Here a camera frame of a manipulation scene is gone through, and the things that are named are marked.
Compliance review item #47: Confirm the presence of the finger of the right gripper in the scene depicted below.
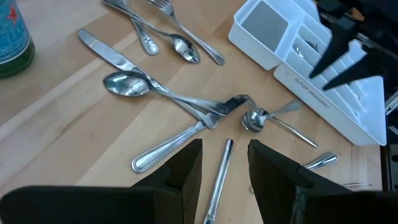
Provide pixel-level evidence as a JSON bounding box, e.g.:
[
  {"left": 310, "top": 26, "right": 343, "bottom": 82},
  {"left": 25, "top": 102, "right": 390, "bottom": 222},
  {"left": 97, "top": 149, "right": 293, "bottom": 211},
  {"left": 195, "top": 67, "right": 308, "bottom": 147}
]
[
  {"left": 309, "top": 17, "right": 363, "bottom": 79},
  {"left": 322, "top": 49, "right": 398, "bottom": 91}
]

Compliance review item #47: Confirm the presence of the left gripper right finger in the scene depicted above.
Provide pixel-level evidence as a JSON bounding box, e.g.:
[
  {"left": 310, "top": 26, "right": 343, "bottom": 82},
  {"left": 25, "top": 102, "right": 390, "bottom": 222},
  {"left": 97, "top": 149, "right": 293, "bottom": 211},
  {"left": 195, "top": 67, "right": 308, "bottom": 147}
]
[{"left": 248, "top": 139, "right": 352, "bottom": 224}]

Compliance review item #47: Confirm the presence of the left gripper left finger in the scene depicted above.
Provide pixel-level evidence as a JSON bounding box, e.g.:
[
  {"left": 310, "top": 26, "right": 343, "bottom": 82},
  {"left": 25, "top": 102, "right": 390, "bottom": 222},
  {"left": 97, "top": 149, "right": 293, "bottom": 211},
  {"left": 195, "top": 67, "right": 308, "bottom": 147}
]
[{"left": 132, "top": 139, "right": 203, "bottom": 224}]

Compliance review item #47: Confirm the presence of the steel utensil handle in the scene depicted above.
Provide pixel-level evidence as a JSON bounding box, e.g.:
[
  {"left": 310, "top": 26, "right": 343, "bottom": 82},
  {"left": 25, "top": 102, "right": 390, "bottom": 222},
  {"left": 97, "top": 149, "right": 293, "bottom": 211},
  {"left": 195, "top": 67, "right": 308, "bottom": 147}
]
[{"left": 203, "top": 138, "right": 234, "bottom": 224}]

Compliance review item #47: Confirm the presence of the silver knife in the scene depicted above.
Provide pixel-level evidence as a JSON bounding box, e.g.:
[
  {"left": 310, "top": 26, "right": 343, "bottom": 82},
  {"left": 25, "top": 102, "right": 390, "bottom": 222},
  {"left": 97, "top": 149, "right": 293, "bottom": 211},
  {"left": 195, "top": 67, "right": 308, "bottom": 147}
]
[
  {"left": 77, "top": 28, "right": 218, "bottom": 130},
  {"left": 303, "top": 151, "right": 339, "bottom": 170},
  {"left": 131, "top": 94, "right": 251, "bottom": 174}
]

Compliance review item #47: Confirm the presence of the white cutlery organizer tray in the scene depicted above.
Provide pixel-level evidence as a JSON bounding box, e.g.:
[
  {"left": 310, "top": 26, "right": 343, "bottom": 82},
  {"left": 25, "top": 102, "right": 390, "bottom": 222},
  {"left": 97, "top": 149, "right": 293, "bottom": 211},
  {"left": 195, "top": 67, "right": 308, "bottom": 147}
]
[{"left": 228, "top": 0, "right": 387, "bottom": 146}]

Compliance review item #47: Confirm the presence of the green glass water bottle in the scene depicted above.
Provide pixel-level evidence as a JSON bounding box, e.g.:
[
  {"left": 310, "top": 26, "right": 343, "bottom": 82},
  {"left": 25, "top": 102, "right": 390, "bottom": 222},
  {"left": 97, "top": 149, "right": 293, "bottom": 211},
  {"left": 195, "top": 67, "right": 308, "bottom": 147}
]
[{"left": 0, "top": 0, "right": 36, "bottom": 79}]

